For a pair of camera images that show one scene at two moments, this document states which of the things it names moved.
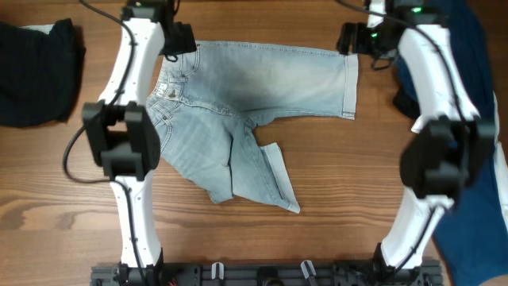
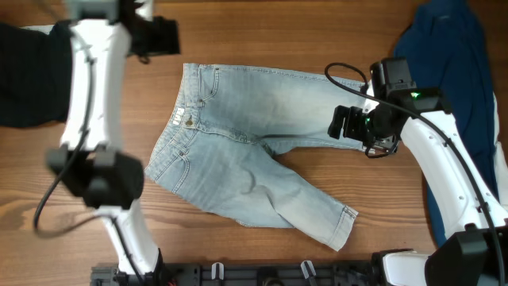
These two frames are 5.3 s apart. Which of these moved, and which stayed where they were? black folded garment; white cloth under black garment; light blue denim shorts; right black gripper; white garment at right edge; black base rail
Moved: right black gripper; light blue denim shorts
Stayed: black base rail; white cloth under black garment; white garment at right edge; black folded garment
